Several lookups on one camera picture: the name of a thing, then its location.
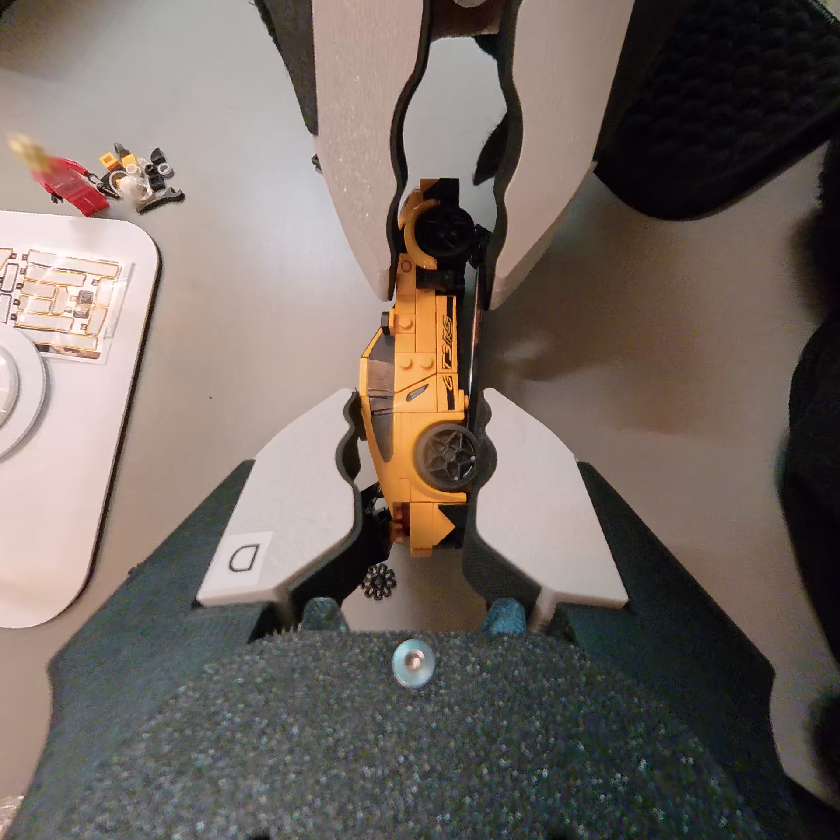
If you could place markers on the orange lego car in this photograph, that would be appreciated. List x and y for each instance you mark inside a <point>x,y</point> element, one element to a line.
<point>420,367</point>

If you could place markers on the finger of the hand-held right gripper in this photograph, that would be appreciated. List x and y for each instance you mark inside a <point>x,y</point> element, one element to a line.
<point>361,98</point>
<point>564,98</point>

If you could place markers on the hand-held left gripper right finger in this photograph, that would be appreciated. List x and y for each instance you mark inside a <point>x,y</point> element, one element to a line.
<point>544,525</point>

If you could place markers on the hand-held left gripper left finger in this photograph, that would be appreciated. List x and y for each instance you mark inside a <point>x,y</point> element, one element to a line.
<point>289,505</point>

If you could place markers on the black mesh chair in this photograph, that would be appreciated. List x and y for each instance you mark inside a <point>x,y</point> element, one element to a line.
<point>722,98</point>

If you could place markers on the red lego piece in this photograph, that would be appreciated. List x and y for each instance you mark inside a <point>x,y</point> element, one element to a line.
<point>72,187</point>

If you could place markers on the lego sticker sheet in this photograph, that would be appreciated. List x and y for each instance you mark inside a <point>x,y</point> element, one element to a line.
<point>59,302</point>

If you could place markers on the pile of small lego parts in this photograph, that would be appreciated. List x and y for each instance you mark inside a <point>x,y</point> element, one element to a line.
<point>138,180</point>

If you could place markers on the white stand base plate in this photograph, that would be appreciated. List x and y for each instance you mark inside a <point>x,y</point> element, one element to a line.
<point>65,492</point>

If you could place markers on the black lego gear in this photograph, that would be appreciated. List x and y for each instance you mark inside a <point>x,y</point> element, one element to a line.
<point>379,582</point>

